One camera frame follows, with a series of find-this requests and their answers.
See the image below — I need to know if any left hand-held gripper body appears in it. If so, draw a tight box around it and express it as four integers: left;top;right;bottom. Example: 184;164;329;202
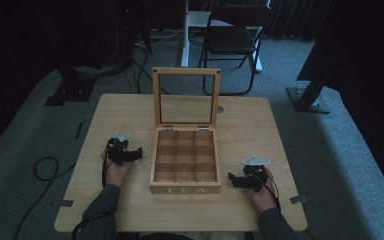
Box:
105;131;132;167

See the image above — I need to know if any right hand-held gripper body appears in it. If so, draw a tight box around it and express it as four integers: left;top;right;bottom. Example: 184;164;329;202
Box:
241;154;272;193

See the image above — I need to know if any wooden tea box with lid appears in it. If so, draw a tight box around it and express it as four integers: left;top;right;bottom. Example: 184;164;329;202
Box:
148;66;223;195

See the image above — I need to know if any person's left hand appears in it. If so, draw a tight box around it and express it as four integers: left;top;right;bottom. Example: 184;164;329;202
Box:
100;150;135;188

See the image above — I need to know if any person's right hand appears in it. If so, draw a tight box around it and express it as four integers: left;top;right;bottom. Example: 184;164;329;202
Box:
245;166;281;214

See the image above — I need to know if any grey tape strip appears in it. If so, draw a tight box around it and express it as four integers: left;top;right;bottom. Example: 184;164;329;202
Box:
288;194;309;205
49;199;76;209

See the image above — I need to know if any black slanted stand with base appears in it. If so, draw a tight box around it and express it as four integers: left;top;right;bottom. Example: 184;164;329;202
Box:
285;29;344;115

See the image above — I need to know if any black folding chair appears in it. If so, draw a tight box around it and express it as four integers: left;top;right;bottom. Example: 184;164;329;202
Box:
197;3;274;97

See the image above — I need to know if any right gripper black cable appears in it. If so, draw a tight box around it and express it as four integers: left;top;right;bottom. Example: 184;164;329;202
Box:
258;171;282;212

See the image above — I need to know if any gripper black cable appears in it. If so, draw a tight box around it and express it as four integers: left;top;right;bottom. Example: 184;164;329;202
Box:
71;139;119;240
258;171;282;212

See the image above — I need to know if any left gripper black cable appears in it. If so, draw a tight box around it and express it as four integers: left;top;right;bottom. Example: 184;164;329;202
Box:
71;139;119;240

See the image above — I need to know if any black floor cable loop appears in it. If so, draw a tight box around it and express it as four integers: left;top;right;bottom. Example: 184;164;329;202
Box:
13;156;78;240

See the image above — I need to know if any bundle of floor cables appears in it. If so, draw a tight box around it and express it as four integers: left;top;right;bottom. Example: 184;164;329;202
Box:
93;26;188;96

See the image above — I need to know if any white desk leg frame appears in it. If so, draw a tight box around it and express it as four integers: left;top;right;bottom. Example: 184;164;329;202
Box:
179;0;264;74

